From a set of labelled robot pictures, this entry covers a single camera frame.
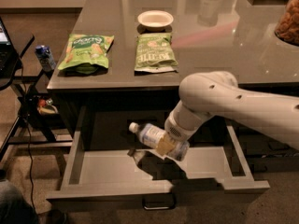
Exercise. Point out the open grey top drawer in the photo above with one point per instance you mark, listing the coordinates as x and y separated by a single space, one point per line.
120 178

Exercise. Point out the green snack bag left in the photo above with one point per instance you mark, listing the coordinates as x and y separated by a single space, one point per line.
85 54

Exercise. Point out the black side stand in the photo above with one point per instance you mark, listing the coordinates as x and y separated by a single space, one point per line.
29 127

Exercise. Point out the grey counter cabinet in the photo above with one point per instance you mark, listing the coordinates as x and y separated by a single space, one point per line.
207 35

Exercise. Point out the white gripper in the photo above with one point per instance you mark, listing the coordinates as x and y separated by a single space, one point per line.
177 130

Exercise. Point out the green kettle chips bag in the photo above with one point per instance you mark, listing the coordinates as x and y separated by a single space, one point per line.
154 53

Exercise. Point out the colourful items on shelf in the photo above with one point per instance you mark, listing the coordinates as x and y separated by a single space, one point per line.
46 107

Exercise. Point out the black laptop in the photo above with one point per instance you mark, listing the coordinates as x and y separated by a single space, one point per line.
8 54

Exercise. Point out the person's knee in jeans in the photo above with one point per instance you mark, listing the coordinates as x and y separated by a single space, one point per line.
13 207

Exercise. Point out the jar of orange snacks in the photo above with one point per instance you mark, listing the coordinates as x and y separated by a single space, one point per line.
287 28

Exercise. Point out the white paper bowl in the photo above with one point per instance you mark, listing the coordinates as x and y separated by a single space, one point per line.
155 20

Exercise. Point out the blue plastic water bottle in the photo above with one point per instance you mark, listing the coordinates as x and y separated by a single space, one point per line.
149 135

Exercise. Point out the blue drink can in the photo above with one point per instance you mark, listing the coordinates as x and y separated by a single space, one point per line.
44 55

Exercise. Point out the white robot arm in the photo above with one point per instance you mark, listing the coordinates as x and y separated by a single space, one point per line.
203 96

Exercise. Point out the metal drawer handle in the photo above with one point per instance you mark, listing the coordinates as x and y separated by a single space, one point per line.
159 202

